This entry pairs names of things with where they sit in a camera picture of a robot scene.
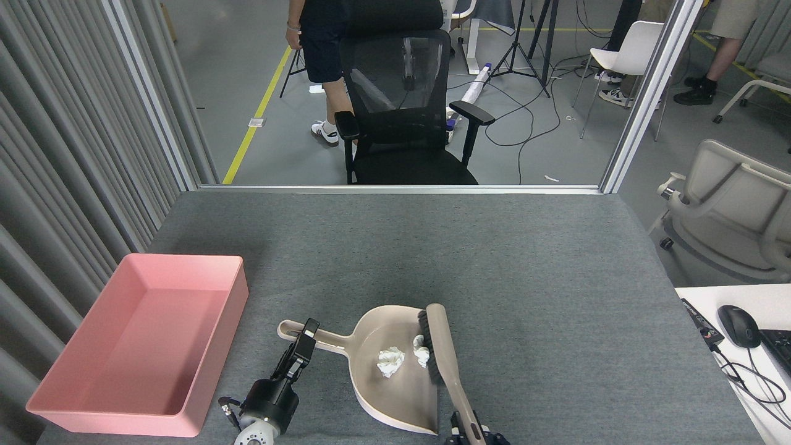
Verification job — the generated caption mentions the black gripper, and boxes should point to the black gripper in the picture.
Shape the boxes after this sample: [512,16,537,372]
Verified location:
[240,318,320,434]

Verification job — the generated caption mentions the beige plastic dustpan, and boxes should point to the beige plastic dustpan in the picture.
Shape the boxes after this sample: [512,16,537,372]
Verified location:
[277,305,441,435]

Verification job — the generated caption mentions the beige hand brush black bristles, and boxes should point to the beige hand brush black bristles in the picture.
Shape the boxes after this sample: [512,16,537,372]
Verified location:
[417,303,489,445]

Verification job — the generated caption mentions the pink plastic bin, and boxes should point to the pink plastic bin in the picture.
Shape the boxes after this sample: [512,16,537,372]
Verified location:
[26,253,250,437]

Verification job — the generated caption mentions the black mesh office chair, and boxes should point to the black mesh office chair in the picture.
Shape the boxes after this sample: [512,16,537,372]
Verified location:
[334,0,496,185]

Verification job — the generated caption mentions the white side desk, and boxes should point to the white side desk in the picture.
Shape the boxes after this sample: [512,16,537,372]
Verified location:
[675,284,791,445]

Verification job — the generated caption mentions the black device with red button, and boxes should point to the black device with red button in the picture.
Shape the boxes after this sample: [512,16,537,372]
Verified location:
[680,298,725,347]

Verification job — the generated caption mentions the black computer mouse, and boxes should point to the black computer mouse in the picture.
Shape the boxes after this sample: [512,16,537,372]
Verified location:
[717,305,762,349]

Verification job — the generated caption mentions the black tripod stand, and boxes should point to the black tripod stand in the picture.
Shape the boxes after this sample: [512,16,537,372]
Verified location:
[490,0,552,98]
[279,48,308,98]

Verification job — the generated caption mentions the walking person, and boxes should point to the walking person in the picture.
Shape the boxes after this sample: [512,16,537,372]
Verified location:
[286,0,354,147]

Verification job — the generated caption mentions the black keyboard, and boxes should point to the black keyboard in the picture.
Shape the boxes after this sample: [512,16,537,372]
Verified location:
[759,329,791,375]

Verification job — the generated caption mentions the white rolled tube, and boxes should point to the white rolled tube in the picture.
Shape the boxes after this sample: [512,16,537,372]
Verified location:
[446,62,494,129]

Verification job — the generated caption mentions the pale grey office chair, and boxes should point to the pale grey office chair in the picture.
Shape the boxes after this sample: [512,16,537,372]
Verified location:
[648,139,791,284]

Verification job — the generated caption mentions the grey pleated curtain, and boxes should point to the grey pleated curtain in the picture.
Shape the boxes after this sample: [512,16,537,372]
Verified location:
[0,0,220,445]

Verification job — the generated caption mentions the person with white sneakers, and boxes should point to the person with white sneakers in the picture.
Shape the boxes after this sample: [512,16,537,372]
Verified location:
[597,69,643,108]

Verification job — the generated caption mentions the white plastic chair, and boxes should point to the white plastic chair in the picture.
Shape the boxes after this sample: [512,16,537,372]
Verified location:
[572,20,671,142]

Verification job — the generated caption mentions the person with black shoes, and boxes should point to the person with black shoes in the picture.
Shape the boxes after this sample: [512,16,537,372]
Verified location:
[674,0,759,106]

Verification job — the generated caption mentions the grey chair with white base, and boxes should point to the grey chair with white base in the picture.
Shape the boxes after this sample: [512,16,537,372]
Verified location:
[713,53,791,124]

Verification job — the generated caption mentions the black mouse cable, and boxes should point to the black mouse cable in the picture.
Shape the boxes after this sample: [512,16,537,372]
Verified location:
[711,343,791,405]

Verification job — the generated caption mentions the black floor cable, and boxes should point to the black floor cable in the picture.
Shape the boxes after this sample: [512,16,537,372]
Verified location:
[446,59,578,185]

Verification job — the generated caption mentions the silver frame post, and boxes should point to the silver frame post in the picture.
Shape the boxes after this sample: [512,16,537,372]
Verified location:
[599,0,705,194]
[102,0,198,192]

